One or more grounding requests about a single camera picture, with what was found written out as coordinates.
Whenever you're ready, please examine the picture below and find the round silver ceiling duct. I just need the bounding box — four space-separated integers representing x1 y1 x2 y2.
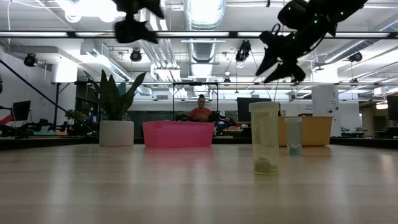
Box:
186 39 218 63

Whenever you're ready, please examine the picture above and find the large yellow-green pill bottle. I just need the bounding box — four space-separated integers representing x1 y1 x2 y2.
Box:
248 101 280 175

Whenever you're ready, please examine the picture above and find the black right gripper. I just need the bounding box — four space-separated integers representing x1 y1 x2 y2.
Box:
255 21 331 84

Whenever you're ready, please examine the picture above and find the small tilted black monitor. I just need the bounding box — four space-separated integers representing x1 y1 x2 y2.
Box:
11 100 32 122

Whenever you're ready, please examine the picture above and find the person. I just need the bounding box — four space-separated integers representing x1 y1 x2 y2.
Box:
189 94 213 123

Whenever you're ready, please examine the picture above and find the dark monitor at room edge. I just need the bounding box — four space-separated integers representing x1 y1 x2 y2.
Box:
386 95 398 121

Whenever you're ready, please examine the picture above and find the pink-red plastic bin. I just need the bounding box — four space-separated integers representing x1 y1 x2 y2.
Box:
142 120 215 148

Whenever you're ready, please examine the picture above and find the small clear vial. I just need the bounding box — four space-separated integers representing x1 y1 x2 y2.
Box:
285 117 303 157

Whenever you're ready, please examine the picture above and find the overhead LED frame bar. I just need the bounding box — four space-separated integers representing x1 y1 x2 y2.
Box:
0 30 398 39

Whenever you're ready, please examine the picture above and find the white round plant pot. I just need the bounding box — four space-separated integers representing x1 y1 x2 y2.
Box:
98 120 135 147

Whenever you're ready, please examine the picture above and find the small green background plant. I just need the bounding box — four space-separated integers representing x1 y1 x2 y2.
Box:
65 108 88 124

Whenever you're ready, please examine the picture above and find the green snake plant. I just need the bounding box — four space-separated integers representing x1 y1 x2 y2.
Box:
86 68 147 122

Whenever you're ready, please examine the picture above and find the yellow plastic bin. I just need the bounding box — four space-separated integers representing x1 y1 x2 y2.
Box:
277 116 333 147

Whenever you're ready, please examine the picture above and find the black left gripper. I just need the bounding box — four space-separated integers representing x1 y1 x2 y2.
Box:
112 0 165 44

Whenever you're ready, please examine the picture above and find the white building column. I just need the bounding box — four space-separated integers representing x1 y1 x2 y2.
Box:
312 67 340 138

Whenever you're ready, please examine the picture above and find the black monitor on stand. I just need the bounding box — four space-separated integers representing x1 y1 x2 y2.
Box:
236 97 273 123

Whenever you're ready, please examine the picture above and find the thin black diagonal rod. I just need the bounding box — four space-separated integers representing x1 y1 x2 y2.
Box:
0 58 99 136

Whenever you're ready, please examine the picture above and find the black ceiling cable reel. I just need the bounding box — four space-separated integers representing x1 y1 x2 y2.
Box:
348 51 363 63
129 49 143 62
24 52 39 68

